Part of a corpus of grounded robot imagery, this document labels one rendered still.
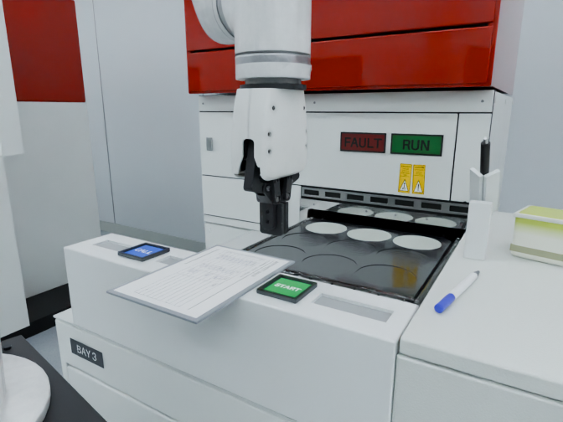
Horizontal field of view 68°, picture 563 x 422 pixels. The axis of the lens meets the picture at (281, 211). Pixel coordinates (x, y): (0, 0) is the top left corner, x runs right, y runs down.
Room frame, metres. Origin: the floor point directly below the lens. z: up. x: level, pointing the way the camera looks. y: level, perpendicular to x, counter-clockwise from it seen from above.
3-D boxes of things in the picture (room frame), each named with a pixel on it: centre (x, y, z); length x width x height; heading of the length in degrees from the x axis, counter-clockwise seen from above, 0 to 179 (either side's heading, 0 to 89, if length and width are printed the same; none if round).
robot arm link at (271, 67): (0.49, 0.01, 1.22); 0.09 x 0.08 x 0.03; 149
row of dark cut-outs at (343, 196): (1.01, -0.24, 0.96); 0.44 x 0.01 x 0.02; 59
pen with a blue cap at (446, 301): (0.46, -0.22, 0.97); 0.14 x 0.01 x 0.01; 139
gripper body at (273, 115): (0.49, 0.01, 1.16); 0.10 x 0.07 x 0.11; 149
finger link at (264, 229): (0.47, 0.02, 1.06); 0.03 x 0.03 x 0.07; 59
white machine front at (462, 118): (1.11, -0.10, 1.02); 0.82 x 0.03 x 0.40; 59
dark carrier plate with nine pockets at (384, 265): (0.82, -0.14, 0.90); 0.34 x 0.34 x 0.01; 59
